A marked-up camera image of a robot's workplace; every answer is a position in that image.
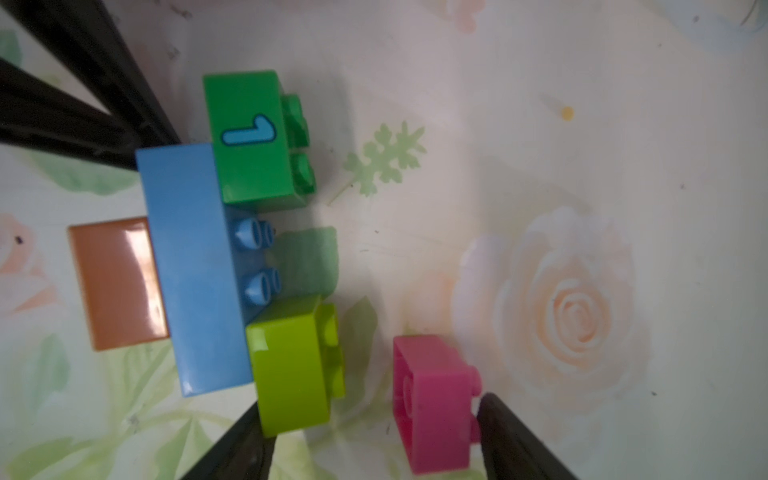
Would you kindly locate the blue long lego brick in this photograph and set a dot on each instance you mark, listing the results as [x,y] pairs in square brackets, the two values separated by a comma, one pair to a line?
[211,264]

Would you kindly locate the brown lego brick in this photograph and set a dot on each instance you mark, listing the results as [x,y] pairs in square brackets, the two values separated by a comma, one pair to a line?
[119,285]

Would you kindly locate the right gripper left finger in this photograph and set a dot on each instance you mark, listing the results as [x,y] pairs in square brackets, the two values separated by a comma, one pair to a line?
[243,452]

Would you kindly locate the lime green lego brick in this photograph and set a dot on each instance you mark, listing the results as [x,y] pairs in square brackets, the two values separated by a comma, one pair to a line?
[297,363]

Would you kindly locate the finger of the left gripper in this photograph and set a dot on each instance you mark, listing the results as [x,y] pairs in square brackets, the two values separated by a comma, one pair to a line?
[84,38]

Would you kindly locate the pink lego brick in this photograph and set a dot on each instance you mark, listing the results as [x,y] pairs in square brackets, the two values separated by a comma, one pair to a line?
[433,391]

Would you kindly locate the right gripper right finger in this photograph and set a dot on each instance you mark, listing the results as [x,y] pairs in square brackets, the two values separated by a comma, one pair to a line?
[510,450]

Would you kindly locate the dark green lego brick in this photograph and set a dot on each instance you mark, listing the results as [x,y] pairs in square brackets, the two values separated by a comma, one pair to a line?
[259,137]

